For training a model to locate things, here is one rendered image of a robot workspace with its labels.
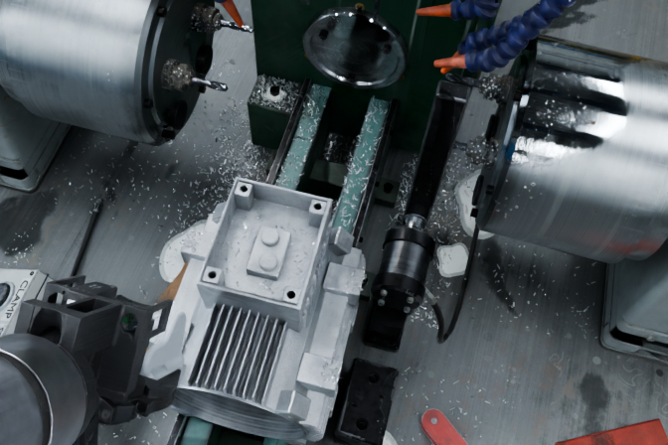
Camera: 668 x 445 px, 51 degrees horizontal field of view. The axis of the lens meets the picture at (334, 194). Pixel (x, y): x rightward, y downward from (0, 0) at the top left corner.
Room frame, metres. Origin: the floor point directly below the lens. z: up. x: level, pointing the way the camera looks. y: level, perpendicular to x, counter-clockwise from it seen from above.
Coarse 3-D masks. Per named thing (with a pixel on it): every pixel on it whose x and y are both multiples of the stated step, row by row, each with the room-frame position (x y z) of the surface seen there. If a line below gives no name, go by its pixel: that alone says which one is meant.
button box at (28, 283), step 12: (0, 276) 0.27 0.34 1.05; (12, 276) 0.27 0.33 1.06; (24, 276) 0.26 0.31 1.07; (36, 276) 0.26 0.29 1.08; (48, 276) 0.27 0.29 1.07; (12, 288) 0.25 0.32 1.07; (24, 288) 0.25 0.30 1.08; (36, 288) 0.25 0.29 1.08; (12, 300) 0.24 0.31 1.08; (24, 300) 0.24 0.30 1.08; (60, 300) 0.25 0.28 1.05; (0, 312) 0.23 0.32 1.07; (12, 312) 0.22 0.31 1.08; (0, 324) 0.21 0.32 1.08; (12, 324) 0.21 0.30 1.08; (0, 336) 0.20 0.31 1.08
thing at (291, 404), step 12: (216, 216) 0.35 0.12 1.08; (336, 228) 0.34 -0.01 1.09; (336, 240) 0.32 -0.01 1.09; (348, 240) 0.33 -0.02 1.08; (336, 252) 0.32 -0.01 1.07; (348, 252) 0.32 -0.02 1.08; (288, 396) 0.16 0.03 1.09; (300, 396) 0.16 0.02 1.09; (276, 408) 0.15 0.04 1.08; (288, 408) 0.15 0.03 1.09; (300, 408) 0.15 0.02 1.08; (300, 420) 0.14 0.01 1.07; (300, 444) 0.14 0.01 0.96
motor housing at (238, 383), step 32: (352, 256) 0.33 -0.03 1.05; (192, 288) 0.27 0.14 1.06; (320, 288) 0.28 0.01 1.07; (192, 320) 0.23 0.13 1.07; (224, 320) 0.23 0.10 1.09; (256, 320) 0.23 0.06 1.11; (320, 320) 0.25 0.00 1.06; (192, 352) 0.20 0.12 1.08; (224, 352) 0.20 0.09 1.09; (256, 352) 0.20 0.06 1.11; (288, 352) 0.21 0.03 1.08; (320, 352) 0.21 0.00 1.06; (192, 384) 0.17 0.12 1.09; (224, 384) 0.17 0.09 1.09; (256, 384) 0.17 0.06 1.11; (288, 384) 0.18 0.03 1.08; (224, 416) 0.17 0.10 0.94; (256, 416) 0.17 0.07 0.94; (320, 416) 0.16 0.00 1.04
